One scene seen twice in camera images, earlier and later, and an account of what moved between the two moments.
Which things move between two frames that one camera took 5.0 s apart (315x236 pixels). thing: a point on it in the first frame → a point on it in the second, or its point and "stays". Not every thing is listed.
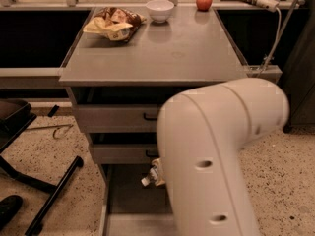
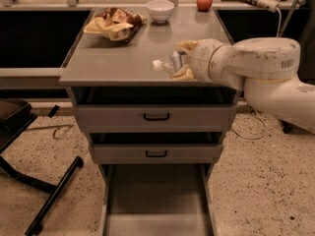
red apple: (204, 1) stays
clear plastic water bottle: (153, 174) → (170, 64)
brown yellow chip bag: (114, 23) stays
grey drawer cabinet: (115, 91) stays
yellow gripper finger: (160, 182) → (198, 69)
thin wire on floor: (55, 127) stays
